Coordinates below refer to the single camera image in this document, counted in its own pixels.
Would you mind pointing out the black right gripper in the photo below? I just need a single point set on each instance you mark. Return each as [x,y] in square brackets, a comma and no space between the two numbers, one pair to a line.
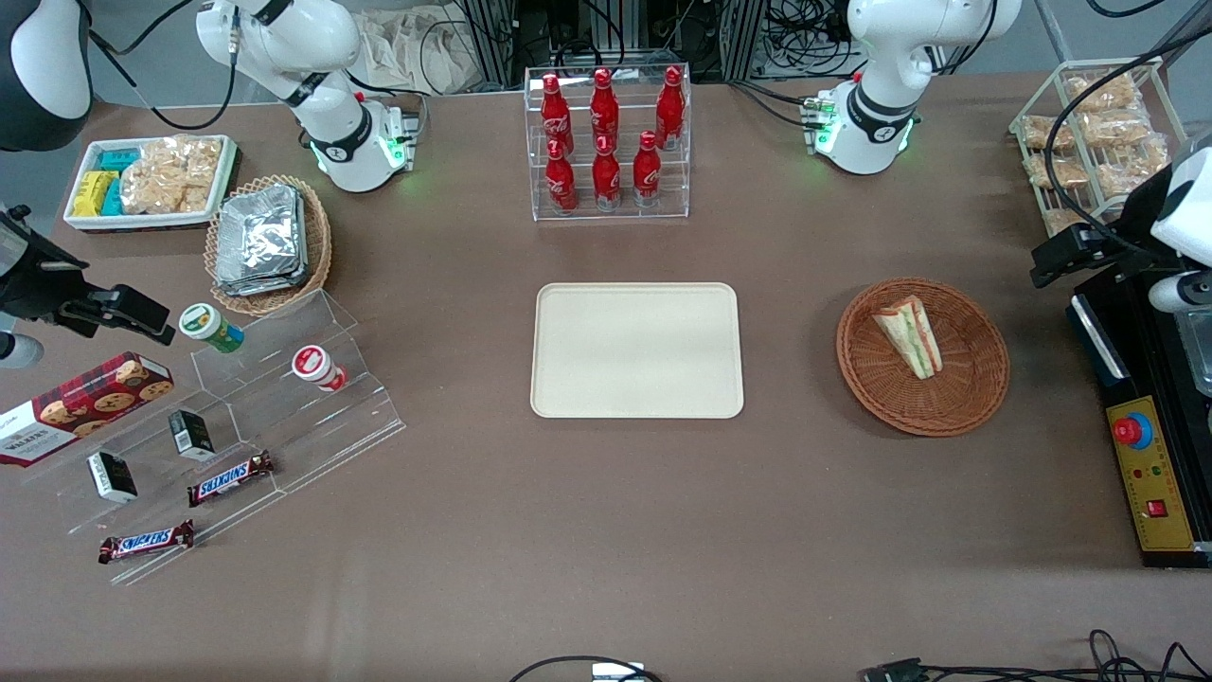
[36,284]

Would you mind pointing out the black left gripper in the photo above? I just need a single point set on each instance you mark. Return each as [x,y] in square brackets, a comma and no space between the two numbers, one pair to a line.
[1129,230]

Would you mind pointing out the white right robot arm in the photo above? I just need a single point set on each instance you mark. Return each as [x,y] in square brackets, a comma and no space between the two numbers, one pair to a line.
[331,142]

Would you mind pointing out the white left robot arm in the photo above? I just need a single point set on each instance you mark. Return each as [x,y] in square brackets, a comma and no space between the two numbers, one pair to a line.
[881,104]

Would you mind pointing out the white rectangular snack tray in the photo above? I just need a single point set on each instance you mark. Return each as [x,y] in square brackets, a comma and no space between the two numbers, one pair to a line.
[142,224]

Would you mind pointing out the round brown wicker basket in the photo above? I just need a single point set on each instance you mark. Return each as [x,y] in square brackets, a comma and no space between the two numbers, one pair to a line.
[971,379]

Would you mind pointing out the wrapped triangle sandwich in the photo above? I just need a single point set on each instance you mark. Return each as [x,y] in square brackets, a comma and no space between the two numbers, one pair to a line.
[911,336]

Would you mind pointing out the oval tan wicker basket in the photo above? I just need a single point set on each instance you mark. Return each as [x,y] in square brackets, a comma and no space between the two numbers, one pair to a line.
[317,246]

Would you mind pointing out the beige plastic tray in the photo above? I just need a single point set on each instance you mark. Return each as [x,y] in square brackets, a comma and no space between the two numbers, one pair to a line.
[636,350]

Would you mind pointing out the clear bag of crackers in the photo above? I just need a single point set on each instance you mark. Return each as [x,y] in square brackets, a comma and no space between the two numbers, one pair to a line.
[1062,220]
[1103,92]
[1131,175]
[1042,133]
[1060,172]
[1117,128]

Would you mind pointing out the green lidded cup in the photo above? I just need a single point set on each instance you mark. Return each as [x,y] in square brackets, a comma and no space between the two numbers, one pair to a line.
[210,327]

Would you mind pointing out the red tartan cookie box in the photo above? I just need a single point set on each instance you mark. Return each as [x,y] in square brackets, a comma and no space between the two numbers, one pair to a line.
[85,403]

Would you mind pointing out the teal snack pack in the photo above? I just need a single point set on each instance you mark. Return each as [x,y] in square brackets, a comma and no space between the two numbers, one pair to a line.
[112,199]
[118,159]

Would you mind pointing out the yellow snack pack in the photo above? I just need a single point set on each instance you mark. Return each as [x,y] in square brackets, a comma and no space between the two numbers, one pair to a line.
[95,182]
[83,204]

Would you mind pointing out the clear rice cracker bag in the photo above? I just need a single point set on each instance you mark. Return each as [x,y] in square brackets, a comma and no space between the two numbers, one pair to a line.
[156,194]
[185,156]

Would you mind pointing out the black control box yellow panel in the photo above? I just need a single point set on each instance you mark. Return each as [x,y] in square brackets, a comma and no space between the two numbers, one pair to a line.
[1117,369]

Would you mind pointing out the silver foil pack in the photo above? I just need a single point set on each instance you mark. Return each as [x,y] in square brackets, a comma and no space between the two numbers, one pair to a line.
[258,232]
[260,286]

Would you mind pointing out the small black box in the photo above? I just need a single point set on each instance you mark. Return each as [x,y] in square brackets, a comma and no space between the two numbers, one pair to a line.
[112,475]
[192,434]

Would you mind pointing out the red emergency stop button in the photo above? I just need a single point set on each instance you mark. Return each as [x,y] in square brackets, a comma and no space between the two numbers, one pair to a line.
[1129,431]

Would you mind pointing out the clear acrylic step display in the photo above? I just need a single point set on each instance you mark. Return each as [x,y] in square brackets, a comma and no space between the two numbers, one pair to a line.
[284,417]

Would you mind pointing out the brown snickers bar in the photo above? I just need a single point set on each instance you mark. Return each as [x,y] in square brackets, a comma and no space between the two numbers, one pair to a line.
[230,478]
[147,542]

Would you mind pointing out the red lidded cup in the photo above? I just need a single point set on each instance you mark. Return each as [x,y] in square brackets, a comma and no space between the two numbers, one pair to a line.
[317,367]

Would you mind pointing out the beige cloth bags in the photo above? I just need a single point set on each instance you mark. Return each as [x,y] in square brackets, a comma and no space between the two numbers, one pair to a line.
[407,47]

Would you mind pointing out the red cola bottle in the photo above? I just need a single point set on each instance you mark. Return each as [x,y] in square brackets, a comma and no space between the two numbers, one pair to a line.
[606,175]
[604,109]
[556,114]
[670,106]
[561,180]
[647,170]

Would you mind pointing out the clear acrylic bottle rack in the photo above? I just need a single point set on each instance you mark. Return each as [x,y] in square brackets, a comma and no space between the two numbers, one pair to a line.
[611,214]

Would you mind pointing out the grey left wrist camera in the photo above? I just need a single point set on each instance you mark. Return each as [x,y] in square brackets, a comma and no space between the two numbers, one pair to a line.
[1179,289]

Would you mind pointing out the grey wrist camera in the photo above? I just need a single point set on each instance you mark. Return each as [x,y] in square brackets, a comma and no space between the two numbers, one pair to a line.
[14,350]
[1179,289]

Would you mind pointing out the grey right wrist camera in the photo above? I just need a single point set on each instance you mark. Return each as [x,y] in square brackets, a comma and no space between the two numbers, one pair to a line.
[14,350]

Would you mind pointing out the aluminium frame profile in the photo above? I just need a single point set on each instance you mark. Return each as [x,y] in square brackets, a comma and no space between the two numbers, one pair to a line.
[743,38]
[492,38]

